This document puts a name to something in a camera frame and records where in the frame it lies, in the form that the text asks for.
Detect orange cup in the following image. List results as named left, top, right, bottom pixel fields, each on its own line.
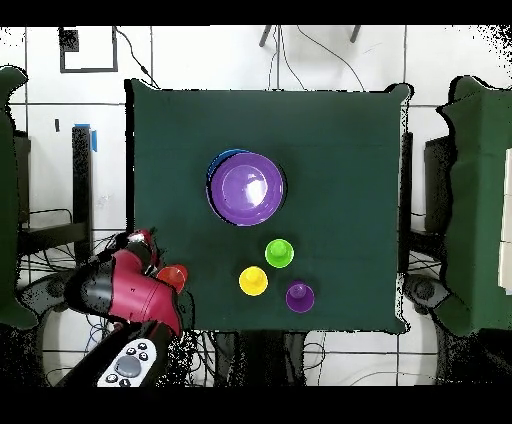
left=156, top=263, right=189, bottom=295

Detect large purple bowl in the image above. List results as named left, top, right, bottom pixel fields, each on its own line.
left=205, top=151, right=286, bottom=228

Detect large light blue bowl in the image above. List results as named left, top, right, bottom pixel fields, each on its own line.
left=206, top=148, right=252, bottom=179

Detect black metal stand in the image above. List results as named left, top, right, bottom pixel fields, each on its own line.
left=19, top=123, right=98, bottom=268
left=399, top=131, right=414, bottom=273

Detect black floor stand base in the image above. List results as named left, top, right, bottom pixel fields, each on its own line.
left=17, top=271, right=71, bottom=317
left=403, top=273, right=451, bottom=315

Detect yellow cup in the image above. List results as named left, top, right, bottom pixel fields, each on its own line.
left=238, top=265, right=270, bottom=298

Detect black equipment box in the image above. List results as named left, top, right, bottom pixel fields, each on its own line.
left=423, top=135, right=455, bottom=237
left=13, top=131, right=32, bottom=225

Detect green cup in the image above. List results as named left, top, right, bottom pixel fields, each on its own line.
left=264, top=238, right=295, bottom=269

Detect side table green cloth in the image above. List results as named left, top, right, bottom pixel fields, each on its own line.
left=433, top=75, right=512, bottom=337
left=0, top=65, right=39, bottom=331

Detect purple cup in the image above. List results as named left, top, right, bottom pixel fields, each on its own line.
left=284, top=280, right=316, bottom=314

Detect dark green tablecloth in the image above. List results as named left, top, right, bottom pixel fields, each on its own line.
left=126, top=78, right=413, bottom=334

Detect tangle of floor cables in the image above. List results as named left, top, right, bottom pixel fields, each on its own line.
left=17, top=207, right=217, bottom=387

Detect black floor cable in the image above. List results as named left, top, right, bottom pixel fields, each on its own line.
left=114, top=26, right=161, bottom=89

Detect gray square floor frame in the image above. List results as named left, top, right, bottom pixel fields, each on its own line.
left=58, top=26, right=119, bottom=74

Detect camera tripod legs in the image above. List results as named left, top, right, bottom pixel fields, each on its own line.
left=258, top=24, right=362, bottom=48

